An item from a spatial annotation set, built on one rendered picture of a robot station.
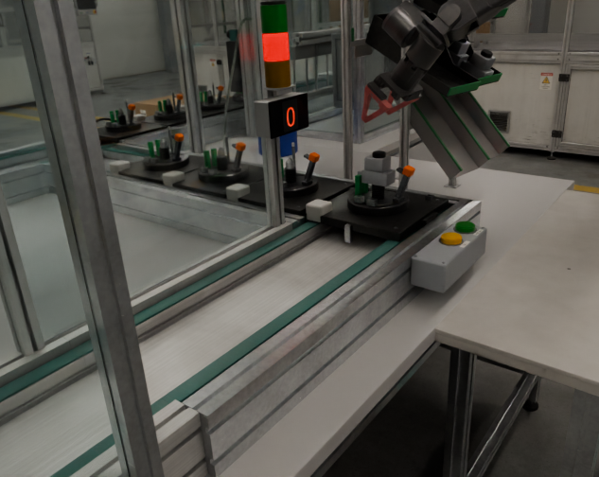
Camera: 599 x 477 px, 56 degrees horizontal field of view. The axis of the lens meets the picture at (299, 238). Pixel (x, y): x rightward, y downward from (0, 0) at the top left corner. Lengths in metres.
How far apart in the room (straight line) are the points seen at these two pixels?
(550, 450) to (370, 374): 1.29
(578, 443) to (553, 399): 1.27
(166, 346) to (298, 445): 0.27
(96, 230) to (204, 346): 0.47
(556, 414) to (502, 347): 1.30
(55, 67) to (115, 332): 0.23
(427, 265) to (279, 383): 0.40
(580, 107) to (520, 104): 0.49
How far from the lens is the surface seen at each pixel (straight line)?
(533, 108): 5.44
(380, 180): 1.26
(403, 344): 1.01
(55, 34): 0.46
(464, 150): 1.55
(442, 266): 1.06
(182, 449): 0.74
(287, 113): 1.14
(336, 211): 1.28
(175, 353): 0.92
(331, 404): 0.87
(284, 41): 1.13
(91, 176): 0.48
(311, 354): 0.86
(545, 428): 2.23
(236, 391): 0.75
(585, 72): 5.29
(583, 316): 1.16
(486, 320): 1.10
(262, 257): 1.14
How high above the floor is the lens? 1.42
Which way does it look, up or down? 23 degrees down
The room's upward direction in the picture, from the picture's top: 3 degrees counter-clockwise
